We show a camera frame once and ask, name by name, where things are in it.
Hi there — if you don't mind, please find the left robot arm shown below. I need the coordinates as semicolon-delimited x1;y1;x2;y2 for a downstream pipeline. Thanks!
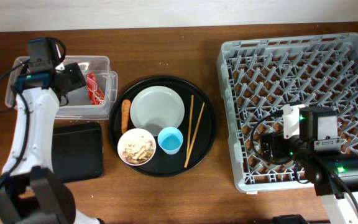
0;63;102;223

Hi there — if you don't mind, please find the round black tray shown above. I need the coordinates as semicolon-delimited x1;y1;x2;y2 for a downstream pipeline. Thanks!
108;75;217;177

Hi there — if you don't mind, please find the light blue cup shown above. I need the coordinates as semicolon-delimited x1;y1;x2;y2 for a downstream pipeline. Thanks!
157;127;183;155

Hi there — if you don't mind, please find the grey plate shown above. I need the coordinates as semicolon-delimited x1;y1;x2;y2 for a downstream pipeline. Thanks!
130;86;185;136

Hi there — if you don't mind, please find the clear plastic bin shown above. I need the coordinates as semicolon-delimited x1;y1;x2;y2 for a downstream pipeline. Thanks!
4;55;119;120

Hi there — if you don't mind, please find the white bowl with food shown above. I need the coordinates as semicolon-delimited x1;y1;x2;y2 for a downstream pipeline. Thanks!
117;128;157;166

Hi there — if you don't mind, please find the red snack wrapper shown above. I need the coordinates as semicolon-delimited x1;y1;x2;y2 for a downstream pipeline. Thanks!
86;72;105;105

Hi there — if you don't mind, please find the orange carrot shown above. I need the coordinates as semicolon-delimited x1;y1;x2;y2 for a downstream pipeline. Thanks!
121;100;131;134

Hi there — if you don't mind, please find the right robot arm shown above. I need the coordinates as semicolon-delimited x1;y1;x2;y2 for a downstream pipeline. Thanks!
255;104;358;223

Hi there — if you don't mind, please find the black rectangular tray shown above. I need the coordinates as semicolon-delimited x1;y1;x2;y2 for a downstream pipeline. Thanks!
52;123;104;183

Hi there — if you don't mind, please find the wooden chopstick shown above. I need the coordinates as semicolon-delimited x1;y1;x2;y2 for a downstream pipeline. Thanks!
184;103;205;168
186;95;194;156

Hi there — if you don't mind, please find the grey dishwasher rack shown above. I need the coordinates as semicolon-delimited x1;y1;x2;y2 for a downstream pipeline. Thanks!
216;33;358;194

